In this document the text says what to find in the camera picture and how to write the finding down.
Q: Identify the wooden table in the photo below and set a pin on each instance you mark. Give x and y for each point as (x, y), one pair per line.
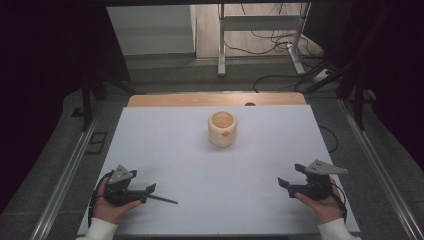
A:
(186, 99)

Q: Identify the person's left hand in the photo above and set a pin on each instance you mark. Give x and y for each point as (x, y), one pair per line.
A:
(110, 211)

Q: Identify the dark curtain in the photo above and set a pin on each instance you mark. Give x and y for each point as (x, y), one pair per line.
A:
(40, 66)
(400, 66)

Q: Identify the white cabinet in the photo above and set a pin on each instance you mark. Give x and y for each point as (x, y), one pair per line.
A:
(153, 30)

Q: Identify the aluminium rail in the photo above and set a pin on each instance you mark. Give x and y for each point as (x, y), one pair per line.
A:
(66, 176)
(380, 166)

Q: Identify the black pen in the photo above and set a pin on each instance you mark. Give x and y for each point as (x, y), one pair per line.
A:
(163, 199)

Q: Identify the white power strip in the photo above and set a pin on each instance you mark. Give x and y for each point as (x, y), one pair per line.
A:
(321, 75)

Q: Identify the person's right hand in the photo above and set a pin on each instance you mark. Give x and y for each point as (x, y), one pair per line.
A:
(325, 208)

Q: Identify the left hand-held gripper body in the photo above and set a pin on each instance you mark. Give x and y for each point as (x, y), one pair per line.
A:
(118, 195)

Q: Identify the white table board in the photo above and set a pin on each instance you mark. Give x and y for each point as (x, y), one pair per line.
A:
(216, 180)

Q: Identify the cream pen holder cup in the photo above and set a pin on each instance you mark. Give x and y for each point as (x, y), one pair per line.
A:
(222, 135)

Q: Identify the black tripod stand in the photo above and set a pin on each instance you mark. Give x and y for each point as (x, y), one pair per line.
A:
(358, 100)
(87, 103)

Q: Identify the white metal stand frame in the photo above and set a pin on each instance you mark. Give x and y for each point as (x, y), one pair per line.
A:
(260, 23)

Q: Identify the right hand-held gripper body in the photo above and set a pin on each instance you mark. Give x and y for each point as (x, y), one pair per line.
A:
(315, 190)

